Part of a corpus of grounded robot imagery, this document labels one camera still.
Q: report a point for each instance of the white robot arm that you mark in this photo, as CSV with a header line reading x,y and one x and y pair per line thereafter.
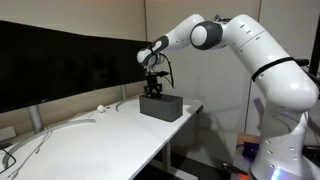
x,y
289,92

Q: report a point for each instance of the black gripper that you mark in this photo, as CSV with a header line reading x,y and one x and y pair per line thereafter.
x,y
153,89

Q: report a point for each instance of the white wall outlet box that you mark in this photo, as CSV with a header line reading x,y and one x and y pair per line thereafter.
x,y
7,133

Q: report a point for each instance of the black camera on stand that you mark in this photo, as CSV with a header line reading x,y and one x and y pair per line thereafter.
x,y
302,62

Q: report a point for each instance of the dark grey storage box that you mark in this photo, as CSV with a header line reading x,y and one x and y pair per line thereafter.
x,y
167,107

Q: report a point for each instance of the black right monitor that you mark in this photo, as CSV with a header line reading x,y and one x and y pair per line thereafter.
x,y
114,62

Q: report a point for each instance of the silver curved monitor stand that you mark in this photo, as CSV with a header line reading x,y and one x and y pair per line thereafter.
x,y
39,129

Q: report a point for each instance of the brown cardboard box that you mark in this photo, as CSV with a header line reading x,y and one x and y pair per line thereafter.
x,y
244,137

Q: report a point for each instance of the black orange tool on floor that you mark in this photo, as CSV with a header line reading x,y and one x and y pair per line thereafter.
x,y
232,169

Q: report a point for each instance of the small white crumpled object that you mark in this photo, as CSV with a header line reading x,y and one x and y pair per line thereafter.
x,y
100,108

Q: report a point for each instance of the large black left monitor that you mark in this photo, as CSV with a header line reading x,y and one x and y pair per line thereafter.
x,y
39,65

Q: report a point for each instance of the white desk leg frame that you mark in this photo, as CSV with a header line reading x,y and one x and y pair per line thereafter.
x,y
165,165

